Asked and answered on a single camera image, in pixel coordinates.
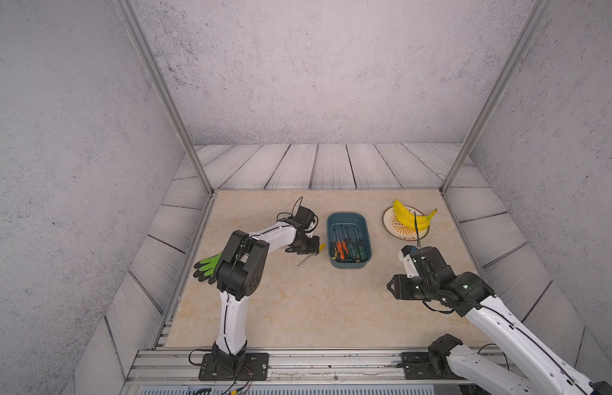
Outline black yellow-tip screwdriver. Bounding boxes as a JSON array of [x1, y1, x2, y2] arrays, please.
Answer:
[[328, 227, 337, 261]]

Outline yellow handle screwdriver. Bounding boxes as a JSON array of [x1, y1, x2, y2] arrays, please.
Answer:
[[294, 243, 327, 269]]

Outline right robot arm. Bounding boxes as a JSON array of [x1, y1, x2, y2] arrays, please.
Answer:
[[387, 273, 612, 394]]

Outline aluminium front rail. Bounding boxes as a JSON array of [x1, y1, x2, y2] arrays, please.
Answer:
[[121, 348, 483, 394]]

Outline yellow banana bunch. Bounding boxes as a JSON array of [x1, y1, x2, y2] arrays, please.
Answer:
[[393, 200, 437, 231]]

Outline green handle screwdriver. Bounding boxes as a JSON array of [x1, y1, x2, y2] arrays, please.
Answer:
[[355, 228, 368, 262], [352, 225, 362, 262]]

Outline orange screwdriver large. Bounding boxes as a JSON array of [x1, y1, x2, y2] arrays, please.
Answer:
[[334, 226, 345, 262]]

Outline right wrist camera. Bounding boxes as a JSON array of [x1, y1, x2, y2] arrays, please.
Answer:
[[398, 245, 425, 278]]

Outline black yellow copper-shaft screwdriver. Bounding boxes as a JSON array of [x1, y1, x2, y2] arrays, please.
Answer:
[[345, 228, 357, 261]]

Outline left aluminium frame post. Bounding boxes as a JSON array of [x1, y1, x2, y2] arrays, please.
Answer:
[[114, 0, 214, 195]]

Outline right aluminium frame post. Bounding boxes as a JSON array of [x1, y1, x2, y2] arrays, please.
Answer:
[[439, 0, 553, 197]]

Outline patterned round plate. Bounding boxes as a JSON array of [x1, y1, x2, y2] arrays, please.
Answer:
[[383, 205, 437, 242]]

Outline orange screwdriver small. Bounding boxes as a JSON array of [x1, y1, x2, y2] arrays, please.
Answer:
[[340, 230, 350, 261]]

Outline teal storage box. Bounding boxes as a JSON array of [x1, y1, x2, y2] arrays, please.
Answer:
[[327, 212, 373, 269]]

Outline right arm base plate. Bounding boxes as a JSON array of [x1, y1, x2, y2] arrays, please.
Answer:
[[399, 352, 461, 380]]

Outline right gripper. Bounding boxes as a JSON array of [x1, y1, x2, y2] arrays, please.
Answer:
[[384, 272, 437, 302]]

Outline aluminium frame post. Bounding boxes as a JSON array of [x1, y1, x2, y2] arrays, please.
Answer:
[[114, 0, 214, 195], [439, 0, 553, 197]]

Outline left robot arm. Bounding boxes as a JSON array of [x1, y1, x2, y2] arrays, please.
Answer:
[[211, 217, 320, 375]]

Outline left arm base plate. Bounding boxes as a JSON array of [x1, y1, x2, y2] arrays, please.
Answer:
[[198, 350, 269, 381]]

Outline green black work glove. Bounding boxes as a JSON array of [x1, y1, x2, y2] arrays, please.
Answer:
[[192, 253, 221, 285]]

